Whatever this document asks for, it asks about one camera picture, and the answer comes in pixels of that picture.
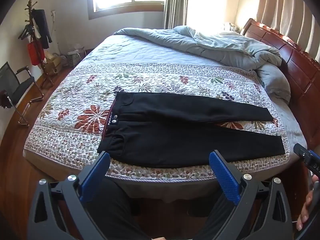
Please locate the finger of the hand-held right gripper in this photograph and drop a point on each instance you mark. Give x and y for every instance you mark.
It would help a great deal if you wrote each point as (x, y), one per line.
(310, 154)

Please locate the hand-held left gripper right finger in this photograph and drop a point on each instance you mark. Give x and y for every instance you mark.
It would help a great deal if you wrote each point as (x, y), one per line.
(223, 177)

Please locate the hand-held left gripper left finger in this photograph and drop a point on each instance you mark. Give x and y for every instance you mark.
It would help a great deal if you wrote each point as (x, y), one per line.
(98, 170)

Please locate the black pants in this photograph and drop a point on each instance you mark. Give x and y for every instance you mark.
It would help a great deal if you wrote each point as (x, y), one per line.
(175, 145)

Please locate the person's right hand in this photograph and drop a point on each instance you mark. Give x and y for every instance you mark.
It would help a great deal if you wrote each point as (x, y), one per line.
(306, 212)

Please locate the person's leg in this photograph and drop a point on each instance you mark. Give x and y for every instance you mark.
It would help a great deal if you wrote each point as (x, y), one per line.
(112, 210)

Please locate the grey mattress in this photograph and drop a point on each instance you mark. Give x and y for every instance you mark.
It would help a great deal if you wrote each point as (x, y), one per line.
(175, 190)

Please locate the floral quilted bedspread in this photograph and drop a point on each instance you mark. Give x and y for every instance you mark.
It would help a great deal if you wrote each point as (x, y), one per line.
(75, 100)

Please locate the wooden bed headboard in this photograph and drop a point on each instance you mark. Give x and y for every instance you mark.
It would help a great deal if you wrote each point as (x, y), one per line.
(300, 67)

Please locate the black mesh armchair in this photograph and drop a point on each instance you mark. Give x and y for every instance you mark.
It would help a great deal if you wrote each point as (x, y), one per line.
(20, 87)

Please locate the golden brown box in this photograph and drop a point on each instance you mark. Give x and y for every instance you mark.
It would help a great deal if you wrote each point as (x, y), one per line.
(52, 63)

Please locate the grey duvet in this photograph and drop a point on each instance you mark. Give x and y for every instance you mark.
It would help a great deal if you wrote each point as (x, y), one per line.
(225, 47)

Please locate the red hanging bag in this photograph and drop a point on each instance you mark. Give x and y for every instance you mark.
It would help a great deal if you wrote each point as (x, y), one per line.
(33, 53)

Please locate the black hanging jacket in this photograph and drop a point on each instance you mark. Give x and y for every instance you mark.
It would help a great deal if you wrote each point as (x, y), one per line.
(42, 27)

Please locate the wooden coat rack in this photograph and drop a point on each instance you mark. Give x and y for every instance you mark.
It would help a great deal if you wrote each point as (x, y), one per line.
(30, 17)

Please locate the grey pleated curtain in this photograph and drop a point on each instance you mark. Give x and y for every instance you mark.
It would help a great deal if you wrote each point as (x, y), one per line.
(175, 5)

